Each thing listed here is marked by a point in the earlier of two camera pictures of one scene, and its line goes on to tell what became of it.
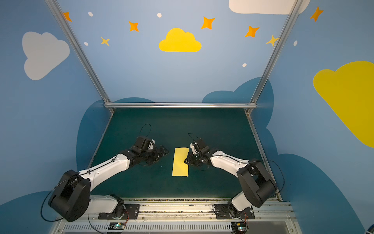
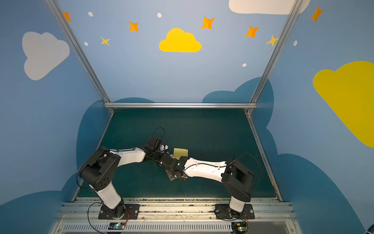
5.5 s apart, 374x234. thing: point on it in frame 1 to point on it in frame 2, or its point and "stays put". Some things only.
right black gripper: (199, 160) to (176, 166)
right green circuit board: (239, 227) stays put
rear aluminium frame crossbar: (180, 105) stays put
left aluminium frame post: (80, 53) stays put
